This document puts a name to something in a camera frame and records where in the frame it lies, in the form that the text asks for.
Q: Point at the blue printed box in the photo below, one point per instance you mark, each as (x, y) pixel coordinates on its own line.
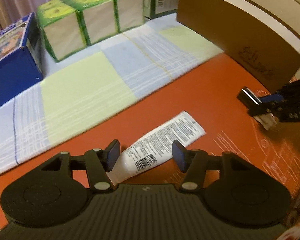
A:
(12, 75)

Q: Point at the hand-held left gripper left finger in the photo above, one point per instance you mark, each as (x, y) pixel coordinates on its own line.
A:
(113, 155)

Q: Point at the dark bottle with white cap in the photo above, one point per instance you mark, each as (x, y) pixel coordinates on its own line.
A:
(247, 96)

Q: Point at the green tissue pack bundle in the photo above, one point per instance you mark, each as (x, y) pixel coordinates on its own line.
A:
(90, 22)

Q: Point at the checkered green blue cloth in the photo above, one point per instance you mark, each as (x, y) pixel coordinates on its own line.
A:
(90, 80)

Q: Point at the red printed cardboard sheet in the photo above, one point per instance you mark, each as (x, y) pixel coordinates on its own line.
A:
(215, 120)

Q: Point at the brown storage box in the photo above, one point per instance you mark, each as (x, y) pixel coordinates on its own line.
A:
(240, 42)

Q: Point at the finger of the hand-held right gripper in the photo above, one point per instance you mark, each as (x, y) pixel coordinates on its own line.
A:
(265, 109)
(272, 98)

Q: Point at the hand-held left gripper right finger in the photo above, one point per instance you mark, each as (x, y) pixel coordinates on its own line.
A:
(178, 158)

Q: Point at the white printed tube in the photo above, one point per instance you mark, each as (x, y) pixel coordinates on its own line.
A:
(160, 142)

